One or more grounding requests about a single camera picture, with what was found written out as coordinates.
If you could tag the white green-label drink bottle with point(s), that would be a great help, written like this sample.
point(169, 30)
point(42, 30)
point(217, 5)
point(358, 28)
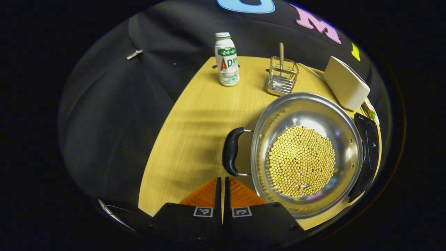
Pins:
point(227, 66)

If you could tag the pile of yellow soybeans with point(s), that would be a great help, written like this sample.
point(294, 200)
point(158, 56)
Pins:
point(299, 160)

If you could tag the stainless steel pot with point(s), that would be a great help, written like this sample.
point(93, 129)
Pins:
point(296, 111)

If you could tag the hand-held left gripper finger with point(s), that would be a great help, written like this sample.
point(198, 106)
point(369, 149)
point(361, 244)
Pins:
point(218, 216)
point(227, 216)

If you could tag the sandwich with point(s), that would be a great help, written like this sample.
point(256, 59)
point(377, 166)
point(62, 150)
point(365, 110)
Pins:
point(370, 113)

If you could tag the silver metal clip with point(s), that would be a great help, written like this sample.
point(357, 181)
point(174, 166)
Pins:
point(134, 54)

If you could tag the black induction cooktop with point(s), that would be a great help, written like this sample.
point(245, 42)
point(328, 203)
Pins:
point(371, 146)

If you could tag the black backdrop cloth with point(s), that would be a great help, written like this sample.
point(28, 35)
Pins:
point(111, 104)

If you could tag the white toaster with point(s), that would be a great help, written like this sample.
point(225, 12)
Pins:
point(345, 83)

